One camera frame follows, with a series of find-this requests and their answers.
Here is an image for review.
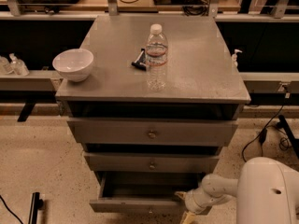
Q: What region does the white bowl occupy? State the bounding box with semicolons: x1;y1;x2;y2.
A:
52;49;94;82

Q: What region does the grey top drawer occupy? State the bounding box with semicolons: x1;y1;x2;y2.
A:
67;118;237;147

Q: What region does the black bracket left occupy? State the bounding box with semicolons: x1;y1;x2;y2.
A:
18;102;36;122

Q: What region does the clear sanitizer bottle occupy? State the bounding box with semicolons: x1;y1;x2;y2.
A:
9;53;29;76

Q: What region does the black table leg right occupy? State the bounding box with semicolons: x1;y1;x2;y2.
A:
278;115;299;159

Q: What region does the grey drawer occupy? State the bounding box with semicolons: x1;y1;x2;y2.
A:
84;152;219;173
67;118;237;147
90;171;205;215

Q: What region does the grey metal shelf rail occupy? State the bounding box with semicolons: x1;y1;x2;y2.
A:
0;70;63;91

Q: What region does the black cable bottom left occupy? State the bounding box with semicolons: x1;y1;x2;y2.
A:
0;195;24;224

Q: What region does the grey drawer cabinet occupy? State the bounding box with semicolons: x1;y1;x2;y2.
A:
55;14;252;185

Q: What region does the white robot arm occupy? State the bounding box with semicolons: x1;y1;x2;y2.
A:
175;157;299;224

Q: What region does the clear round bottle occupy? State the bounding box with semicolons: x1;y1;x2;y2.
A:
0;56;13;74

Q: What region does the black floor cable right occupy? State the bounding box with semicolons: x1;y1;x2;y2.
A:
241;91;292;162

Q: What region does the white pump dispenser bottle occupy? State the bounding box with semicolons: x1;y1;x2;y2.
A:
232;49;243;67

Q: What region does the grey bottom drawer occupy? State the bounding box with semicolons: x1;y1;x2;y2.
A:
90;171;205;215

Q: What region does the grey middle drawer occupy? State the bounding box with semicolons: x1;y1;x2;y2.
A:
84;152;219;173

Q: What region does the black and white razor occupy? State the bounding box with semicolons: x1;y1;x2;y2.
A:
131;49;146;71

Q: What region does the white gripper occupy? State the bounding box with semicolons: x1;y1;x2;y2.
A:
175;189;214;224

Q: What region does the black stand bottom left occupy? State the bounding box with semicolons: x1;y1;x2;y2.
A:
28;192;44;224

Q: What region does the clear plastic water bottle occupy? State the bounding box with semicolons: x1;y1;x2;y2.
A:
145;23;168;91

